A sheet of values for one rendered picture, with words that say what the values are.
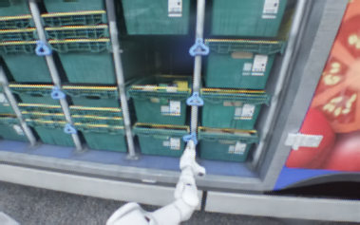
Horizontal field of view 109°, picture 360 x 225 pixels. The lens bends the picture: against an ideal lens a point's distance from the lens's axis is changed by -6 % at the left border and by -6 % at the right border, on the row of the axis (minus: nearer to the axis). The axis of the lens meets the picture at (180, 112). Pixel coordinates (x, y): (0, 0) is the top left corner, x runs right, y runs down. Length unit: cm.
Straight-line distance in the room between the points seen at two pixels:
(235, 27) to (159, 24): 39
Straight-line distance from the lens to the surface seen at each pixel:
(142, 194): 122
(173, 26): 83
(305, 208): 142
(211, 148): 104
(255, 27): 88
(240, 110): 92
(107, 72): 97
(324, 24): 81
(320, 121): 93
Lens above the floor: 139
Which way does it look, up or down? 24 degrees down
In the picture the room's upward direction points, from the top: 1 degrees clockwise
